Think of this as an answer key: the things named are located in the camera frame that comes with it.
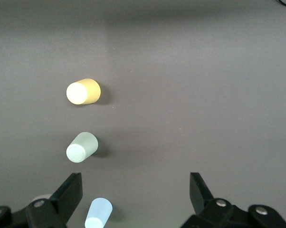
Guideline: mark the light blue plastic cup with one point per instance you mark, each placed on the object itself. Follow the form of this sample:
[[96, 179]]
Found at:
[[99, 213]]

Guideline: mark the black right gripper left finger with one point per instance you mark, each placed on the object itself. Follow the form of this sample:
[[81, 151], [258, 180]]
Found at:
[[67, 197]]

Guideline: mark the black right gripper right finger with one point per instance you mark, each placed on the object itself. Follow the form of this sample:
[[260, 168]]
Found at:
[[201, 197]]

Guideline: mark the pale green plastic cup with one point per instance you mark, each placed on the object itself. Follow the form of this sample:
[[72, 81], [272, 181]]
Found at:
[[82, 147]]

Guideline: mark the yellow plastic cup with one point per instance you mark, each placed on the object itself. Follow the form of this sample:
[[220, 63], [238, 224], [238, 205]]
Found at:
[[86, 91]]

